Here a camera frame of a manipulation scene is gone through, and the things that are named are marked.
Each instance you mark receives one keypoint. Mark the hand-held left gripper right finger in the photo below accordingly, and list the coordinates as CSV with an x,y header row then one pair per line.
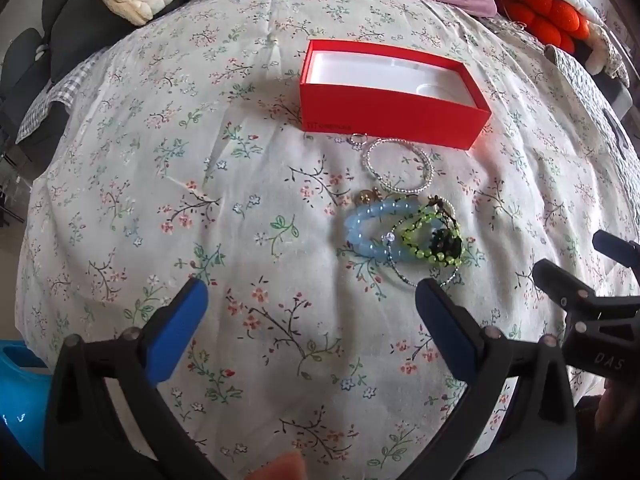
x,y
445,330

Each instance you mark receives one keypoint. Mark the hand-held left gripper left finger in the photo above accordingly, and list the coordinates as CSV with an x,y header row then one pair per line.
x,y
180,330

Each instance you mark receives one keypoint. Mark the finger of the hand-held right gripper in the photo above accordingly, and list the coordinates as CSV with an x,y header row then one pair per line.
x,y
555,280
617,247

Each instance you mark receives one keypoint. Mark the red cardboard box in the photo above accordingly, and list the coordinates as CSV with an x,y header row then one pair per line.
x,y
390,110

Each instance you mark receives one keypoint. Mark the person's right hand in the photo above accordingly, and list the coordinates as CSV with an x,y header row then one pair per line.
x,y
617,405

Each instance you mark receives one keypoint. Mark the person's left hand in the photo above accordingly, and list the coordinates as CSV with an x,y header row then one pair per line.
x,y
280,467

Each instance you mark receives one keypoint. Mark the floral bed sheet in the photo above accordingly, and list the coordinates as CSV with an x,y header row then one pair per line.
x,y
175,160

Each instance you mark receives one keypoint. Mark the grey quilted floral cover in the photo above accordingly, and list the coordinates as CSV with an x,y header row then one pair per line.
x,y
580,80

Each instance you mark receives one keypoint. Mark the blue plastic object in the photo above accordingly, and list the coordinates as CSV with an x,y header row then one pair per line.
x,y
22,400

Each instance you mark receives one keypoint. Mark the orange knot cushion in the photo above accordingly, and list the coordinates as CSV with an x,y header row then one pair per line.
x,y
545,10

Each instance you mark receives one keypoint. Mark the checked sheet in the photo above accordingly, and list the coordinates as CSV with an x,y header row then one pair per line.
x,y
60,95

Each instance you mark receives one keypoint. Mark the black chair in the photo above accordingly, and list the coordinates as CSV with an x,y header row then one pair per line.
x,y
75,25

